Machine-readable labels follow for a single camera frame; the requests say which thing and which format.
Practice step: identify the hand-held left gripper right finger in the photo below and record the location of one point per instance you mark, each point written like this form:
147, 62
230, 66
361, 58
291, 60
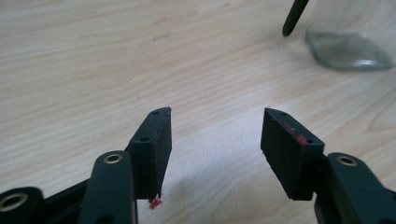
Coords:
289, 155

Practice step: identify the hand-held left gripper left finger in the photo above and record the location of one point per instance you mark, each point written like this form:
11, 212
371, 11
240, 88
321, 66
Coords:
151, 155

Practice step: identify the clear glass cup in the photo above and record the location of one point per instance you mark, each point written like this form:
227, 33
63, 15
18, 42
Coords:
348, 53

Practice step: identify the black rod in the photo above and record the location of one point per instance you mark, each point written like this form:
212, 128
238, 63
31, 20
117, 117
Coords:
292, 18

